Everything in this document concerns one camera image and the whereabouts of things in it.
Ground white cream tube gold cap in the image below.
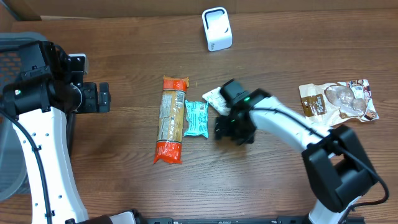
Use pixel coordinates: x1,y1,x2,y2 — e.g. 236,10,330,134
202,87,230,116

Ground teal snack packet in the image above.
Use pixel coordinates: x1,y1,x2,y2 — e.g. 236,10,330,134
184,100,208,138

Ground orange spaghetti packet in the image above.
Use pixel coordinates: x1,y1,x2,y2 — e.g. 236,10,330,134
154,76,189,164

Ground beige PanTree snack pouch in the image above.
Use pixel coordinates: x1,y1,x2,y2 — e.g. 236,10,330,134
299,79,379,126

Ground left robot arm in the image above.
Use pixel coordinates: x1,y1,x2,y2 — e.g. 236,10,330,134
1,40,137,224

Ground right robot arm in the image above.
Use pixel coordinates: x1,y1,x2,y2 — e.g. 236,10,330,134
215,79,379,223

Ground white barcode scanner stand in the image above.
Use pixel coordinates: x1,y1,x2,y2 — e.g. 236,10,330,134
201,7,233,52

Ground cardboard back panel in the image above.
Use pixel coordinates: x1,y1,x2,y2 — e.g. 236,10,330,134
3,0,397,21

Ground grey plastic mesh basket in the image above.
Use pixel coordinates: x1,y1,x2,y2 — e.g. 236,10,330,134
0,32,77,202

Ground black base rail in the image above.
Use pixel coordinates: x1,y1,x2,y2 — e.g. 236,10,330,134
136,216,365,224

